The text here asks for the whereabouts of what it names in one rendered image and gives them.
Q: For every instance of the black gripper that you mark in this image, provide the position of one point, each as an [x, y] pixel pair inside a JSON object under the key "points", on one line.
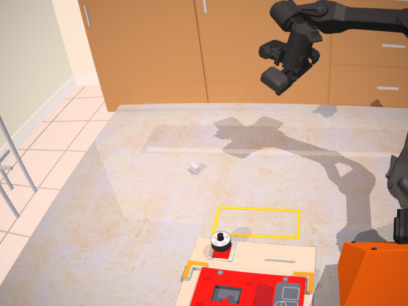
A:
{"points": [[295, 64]]}

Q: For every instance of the black and white wheel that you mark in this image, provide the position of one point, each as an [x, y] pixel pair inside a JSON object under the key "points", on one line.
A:
{"points": [[221, 246]]}

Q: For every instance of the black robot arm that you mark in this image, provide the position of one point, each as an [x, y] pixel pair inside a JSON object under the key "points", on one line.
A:
{"points": [[332, 17]]}

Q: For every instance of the small white cube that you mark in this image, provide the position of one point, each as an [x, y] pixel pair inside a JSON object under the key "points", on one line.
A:
{"points": [[195, 168]]}

